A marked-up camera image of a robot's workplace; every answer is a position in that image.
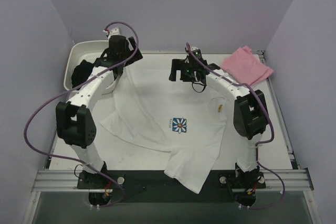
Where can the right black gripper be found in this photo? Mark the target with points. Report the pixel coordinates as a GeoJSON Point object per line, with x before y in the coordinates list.
{"type": "Point", "coordinates": [177, 68]}

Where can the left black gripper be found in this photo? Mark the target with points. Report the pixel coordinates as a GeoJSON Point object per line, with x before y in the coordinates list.
{"type": "Point", "coordinates": [133, 51]}

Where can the white t shirt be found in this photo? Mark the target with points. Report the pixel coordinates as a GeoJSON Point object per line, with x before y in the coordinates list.
{"type": "Point", "coordinates": [155, 113]}

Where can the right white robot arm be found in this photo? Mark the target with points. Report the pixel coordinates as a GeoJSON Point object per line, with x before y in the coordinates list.
{"type": "Point", "coordinates": [247, 107]}

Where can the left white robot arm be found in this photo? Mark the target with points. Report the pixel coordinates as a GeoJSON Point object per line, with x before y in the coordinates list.
{"type": "Point", "coordinates": [91, 80]}

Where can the white plastic bin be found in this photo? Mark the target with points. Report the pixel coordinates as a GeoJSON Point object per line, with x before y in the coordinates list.
{"type": "Point", "coordinates": [89, 51]}

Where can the black t shirt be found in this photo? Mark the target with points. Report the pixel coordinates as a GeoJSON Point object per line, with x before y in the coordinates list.
{"type": "Point", "coordinates": [81, 73]}

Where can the pink folded t shirt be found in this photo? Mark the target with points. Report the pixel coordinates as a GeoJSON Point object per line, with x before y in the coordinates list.
{"type": "Point", "coordinates": [244, 67]}

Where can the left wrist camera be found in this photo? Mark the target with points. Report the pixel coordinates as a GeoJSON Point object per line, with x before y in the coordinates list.
{"type": "Point", "coordinates": [112, 32]}

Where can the aluminium right side rail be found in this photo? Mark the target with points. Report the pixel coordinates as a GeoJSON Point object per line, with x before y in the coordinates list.
{"type": "Point", "coordinates": [279, 153]}

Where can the aluminium rail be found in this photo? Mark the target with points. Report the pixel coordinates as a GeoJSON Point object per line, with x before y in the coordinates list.
{"type": "Point", "coordinates": [65, 180]}
{"type": "Point", "coordinates": [279, 153]}

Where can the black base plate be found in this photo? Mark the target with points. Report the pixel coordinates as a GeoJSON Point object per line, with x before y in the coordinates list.
{"type": "Point", "coordinates": [152, 186]}

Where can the aluminium front rail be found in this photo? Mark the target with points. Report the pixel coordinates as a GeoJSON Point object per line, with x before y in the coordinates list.
{"type": "Point", "coordinates": [65, 180]}

